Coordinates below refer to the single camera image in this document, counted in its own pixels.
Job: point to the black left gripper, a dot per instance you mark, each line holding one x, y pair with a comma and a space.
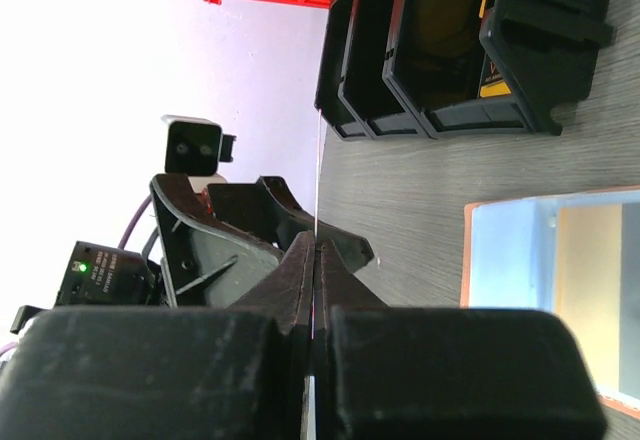
206, 262

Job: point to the pink leather card holder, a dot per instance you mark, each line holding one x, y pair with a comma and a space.
509, 252

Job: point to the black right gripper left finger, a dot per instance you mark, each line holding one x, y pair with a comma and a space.
124, 372

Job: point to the gold credit card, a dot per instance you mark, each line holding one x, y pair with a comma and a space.
597, 290
311, 402

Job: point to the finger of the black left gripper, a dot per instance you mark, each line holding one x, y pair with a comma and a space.
268, 210

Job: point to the gold cards in tray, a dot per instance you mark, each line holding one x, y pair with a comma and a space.
492, 83

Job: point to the black three-compartment card tray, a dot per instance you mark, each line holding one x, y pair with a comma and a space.
412, 68

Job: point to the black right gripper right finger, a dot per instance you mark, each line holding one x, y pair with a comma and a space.
387, 372

